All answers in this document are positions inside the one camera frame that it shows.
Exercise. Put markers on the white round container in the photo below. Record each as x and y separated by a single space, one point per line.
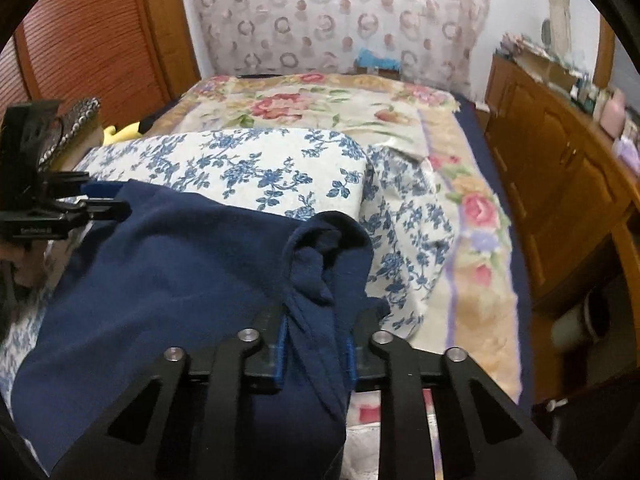
572 330

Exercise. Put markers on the yellow plush toy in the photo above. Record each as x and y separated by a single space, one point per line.
122 132

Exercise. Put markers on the small round mirror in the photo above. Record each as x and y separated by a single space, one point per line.
547 32

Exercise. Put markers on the pink bottle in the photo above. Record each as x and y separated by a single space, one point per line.
613 112

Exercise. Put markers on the cream rose floral blanket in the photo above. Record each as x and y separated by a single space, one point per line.
310 105

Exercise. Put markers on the navy bed sheet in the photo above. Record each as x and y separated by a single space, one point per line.
500 200

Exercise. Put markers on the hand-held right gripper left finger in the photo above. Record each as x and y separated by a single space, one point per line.
280 355

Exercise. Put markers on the person's left hand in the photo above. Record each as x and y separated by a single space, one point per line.
15 267

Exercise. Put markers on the open cardboard box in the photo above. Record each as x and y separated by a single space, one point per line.
547 72

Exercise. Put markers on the circle-patterned sheer curtain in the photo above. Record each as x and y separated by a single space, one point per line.
330 15

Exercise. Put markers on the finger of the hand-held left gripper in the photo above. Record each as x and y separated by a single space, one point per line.
75 183
100 211

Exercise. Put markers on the window with wooden frame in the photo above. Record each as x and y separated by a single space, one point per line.
625 60

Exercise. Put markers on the pile of floral papers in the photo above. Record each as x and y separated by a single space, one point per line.
522 45

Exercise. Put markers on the blue white floral quilt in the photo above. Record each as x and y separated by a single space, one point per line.
250 160

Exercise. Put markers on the navy t-shirt with orange print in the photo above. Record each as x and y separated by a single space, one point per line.
175 285

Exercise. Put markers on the lilac tissue pack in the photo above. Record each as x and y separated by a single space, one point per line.
627 149

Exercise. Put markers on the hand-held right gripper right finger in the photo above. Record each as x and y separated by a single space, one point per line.
351 365

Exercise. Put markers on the beige folded blanket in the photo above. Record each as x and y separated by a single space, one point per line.
86 149

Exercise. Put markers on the wooden slatted wardrobe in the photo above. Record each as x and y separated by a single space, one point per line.
90 35

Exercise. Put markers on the wooden sideboard cabinet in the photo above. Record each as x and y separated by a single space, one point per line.
560 170

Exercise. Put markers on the blue box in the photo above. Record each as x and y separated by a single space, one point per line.
377 61

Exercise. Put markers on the beige curtain strip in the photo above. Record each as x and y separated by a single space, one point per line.
557 0

